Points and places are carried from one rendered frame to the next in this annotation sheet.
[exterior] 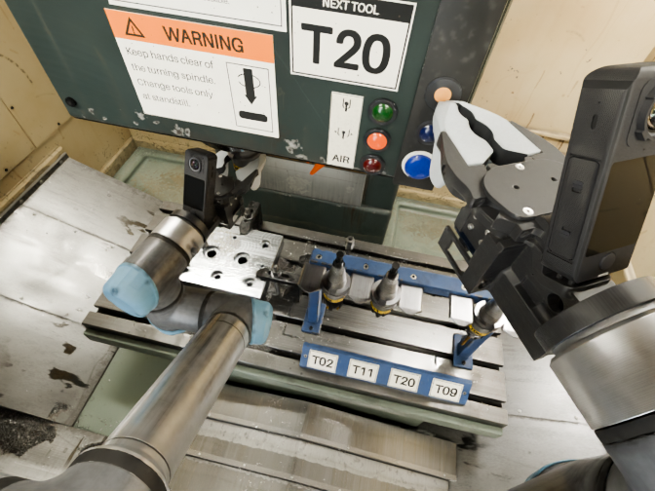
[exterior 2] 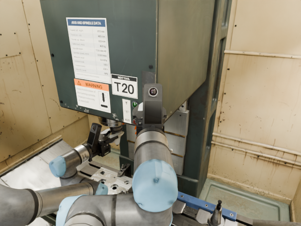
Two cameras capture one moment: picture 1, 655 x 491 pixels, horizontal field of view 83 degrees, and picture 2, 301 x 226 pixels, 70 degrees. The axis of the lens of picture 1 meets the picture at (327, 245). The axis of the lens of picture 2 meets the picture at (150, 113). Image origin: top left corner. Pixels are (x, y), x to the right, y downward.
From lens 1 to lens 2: 0.42 m
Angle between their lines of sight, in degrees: 31
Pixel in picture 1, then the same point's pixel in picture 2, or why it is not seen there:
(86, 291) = not seen: hidden behind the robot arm
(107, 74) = (71, 94)
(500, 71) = (251, 117)
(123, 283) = (56, 161)
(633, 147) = (149, 98)
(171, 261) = (74, 158)
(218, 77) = (96, 95)
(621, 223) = (153, 116)
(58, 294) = not seen: hidden behind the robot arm
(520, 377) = not seen: outside the picture
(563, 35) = (277, 103)
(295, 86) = (113, 97)
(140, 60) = (79, 90)
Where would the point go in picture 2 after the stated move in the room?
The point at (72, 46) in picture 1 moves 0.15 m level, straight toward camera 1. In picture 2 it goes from (65, 87) to (63, 101)
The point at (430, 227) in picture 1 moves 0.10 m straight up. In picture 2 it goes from (228, 199) to (230, 190)
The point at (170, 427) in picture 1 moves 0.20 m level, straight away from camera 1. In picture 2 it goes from (48, 195) to (24, 165)
